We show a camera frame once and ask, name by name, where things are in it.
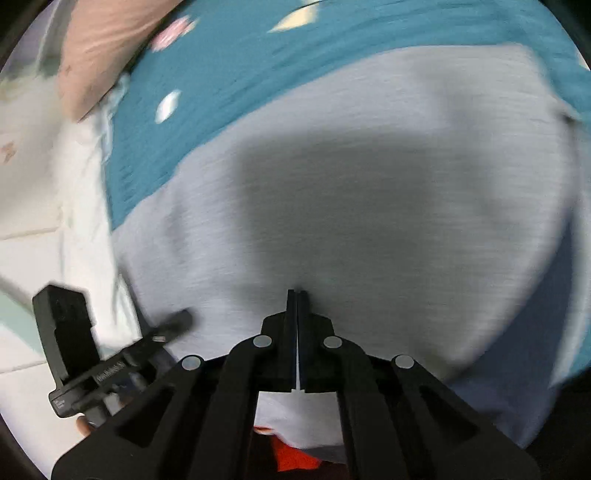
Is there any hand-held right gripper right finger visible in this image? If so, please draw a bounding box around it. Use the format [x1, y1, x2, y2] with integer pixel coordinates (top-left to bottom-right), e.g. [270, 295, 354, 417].
[295, 289, 542, 480]

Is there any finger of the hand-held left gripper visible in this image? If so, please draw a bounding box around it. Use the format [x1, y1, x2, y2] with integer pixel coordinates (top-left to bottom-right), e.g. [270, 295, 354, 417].
[139, 308, 194, 352]

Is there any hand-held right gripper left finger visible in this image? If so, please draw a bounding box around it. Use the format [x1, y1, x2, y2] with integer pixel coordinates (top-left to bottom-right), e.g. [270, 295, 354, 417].
[51, 289, 298, 480]

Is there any grey jacket with navy sleeves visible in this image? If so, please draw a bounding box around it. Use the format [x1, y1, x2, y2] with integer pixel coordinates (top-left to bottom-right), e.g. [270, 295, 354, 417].
[111, 46, 583, 472]

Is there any teal quilted bed cover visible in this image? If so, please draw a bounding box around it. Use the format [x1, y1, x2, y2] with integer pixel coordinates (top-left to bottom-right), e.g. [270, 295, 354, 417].
[104, 0, 591, 232]

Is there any pink quilt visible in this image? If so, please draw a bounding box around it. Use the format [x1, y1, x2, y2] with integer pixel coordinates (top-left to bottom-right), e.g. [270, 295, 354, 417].
[58, 0, 185, 123]

